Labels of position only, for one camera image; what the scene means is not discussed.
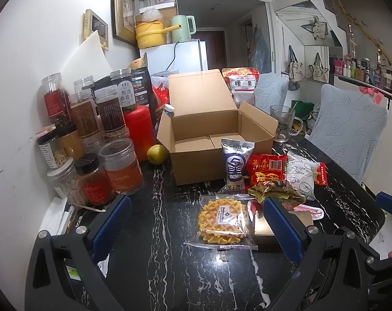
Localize packaged yellow waffle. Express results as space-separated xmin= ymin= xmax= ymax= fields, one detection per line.
xmin=185 ymin=194 xmax=258 ymax=251

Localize black lid red jar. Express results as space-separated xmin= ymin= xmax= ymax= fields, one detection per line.
xmin=74 ymin=153 xmax=114 ymax=206

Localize green red candy packet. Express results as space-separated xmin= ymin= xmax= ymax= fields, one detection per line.
xmin=247 ymin=180 xmax=306 ymax=210

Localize clear jar white contents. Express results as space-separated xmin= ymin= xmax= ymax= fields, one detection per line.
xmin=46 ymin=157 xmax=87 ymax=206

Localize red noodle snack packet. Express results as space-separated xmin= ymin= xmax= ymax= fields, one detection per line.
xmin=246 ymin=154 xmax=288 ymax=187

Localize orange label plastic jar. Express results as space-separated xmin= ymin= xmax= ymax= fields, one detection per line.
xmin=98 ymin=138 xmax=144 ymax=194

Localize yellow honey jar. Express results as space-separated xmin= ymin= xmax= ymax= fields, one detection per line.
xmin=58 ymin=123 xmax=85 ymax=160

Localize yellow green pear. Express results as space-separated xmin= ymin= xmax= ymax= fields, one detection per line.
xmin=147 ymin=144 xmax=169 ymax=165

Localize white blue snack packet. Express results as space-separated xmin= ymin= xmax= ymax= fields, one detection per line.
xmin=221 ymin=138 xmax=255 ymax=193

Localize small jar nuts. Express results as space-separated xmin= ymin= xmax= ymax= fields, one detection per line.
xmin=37 ymin=130 xmax=67 ymax=169

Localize glass mug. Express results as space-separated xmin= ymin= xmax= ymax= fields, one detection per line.
xmin=270 ymin=105 xmax=304 ymax=143

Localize red cylindrical canister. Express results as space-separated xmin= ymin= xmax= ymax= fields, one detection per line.
xmin=124 ymin=105 xmax=156 ymax=161

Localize brown label jar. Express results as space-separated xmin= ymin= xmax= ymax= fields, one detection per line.
xmin=69 ymin=88 xmax=103 ymax=140

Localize grey leaf chair cover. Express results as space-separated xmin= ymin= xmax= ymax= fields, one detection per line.
xmin=308 ymin=84 xmax=389 ymax=182

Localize dark label grain jar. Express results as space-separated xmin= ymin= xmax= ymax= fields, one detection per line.
xmin=95 ymin=85 xmax=129 ymax=142

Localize red label tall jar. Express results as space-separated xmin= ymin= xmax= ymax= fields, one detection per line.
xmin=41 ymin=72 xmax=71 ymax=129

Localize black snack pouch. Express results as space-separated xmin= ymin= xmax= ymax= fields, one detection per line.
xmin=93 ymin=67 xmax=157 ymax=127

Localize open cardboard box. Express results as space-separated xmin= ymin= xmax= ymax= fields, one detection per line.
xmin=157 ymin=69 xmax=278 ymax=185

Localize white label bottle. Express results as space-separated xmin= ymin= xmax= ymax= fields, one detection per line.
xmin=109 ymin=67 xmax=136 ymax=112

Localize red korean snack bag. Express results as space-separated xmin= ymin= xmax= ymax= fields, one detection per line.
xmin=150 ymin=76 xmax=169 ymax=111

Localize white foam board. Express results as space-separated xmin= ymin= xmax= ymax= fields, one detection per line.
xmin=61 ymin=31 xmax=112 ymax=93

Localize white mini fridge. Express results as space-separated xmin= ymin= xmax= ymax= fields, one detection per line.
xmin=140 ymin=39 xmax=208 ymax=75

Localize green electric kettle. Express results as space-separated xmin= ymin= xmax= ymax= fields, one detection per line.
xmin=170 ymin=15 xmax=197 ymax=43

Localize yellow pot with handle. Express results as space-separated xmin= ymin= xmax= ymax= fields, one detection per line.
xmin=136 ymin=21 xmax=181 ymax=49

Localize wall intercom panel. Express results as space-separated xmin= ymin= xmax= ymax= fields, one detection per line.
xmin=82 ymin=9 xmax=109 ymax=51

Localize framed picture on wall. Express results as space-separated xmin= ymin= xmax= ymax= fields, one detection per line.
xmin=111 ymin=0 xmax=136 ymax=46

